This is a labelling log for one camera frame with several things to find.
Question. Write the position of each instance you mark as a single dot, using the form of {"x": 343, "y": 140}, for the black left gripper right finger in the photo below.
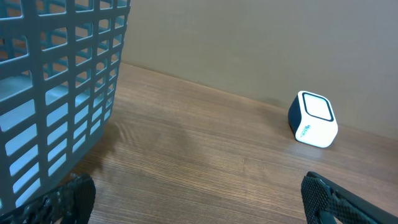
{"x": 326, "y": 202}

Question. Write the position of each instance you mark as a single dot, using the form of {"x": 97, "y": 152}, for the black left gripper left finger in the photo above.
{"x": 71, "y": 202}

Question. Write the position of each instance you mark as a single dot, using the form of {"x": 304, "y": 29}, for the white barcode scanner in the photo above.
{"x": 312, "y": 120}

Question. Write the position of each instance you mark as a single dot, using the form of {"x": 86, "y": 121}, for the grey plastic shopping basket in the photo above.
{"x": 59, "y": 69}

